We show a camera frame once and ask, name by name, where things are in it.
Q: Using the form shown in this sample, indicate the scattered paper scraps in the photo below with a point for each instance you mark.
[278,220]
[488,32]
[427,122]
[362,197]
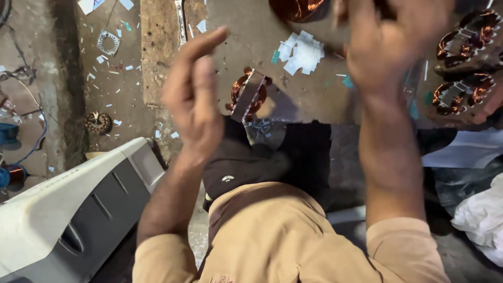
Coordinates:
[114,70]

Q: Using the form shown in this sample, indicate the white cloth bag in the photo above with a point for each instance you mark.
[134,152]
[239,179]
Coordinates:
[481,220]

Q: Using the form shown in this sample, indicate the white and grey plastic housing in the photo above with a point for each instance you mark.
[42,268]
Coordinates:
[59,212]

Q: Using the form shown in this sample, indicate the teal paper piece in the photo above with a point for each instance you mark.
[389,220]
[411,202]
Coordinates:
[347,81]
[275,57]

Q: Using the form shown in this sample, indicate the person's right fingers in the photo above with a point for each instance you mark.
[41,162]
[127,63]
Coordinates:
[393,19]

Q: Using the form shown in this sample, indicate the pile of white paper pieces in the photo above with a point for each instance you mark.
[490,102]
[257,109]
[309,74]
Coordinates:
[304,53]

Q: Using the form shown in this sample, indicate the person's dark trousers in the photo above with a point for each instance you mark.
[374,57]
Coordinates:
[255,161]

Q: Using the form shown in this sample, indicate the person's beige shirt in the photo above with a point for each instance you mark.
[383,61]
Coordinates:
[275,243]

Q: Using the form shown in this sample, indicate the small dark wound stator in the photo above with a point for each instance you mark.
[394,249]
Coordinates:
[97,123]

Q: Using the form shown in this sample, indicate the copper wound motor stator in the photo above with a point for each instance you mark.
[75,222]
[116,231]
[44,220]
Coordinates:
[459,98]
[237,88]
[467,43]

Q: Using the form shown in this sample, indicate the long metal tool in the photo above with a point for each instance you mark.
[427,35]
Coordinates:
[181,21]

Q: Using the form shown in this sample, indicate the person's left fingers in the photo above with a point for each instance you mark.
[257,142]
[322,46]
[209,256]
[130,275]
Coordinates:
[200,45]

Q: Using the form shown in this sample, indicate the grey insulation strip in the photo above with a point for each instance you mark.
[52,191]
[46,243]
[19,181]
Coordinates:
[247,96]

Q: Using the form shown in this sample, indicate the person's left hand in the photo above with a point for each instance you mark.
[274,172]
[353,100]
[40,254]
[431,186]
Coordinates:
[192,102]

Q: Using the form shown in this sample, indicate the white paper card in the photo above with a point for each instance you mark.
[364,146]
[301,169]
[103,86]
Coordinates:
[88,5]

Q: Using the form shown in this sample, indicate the person's right hand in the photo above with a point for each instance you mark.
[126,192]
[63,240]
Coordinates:
[385,51]

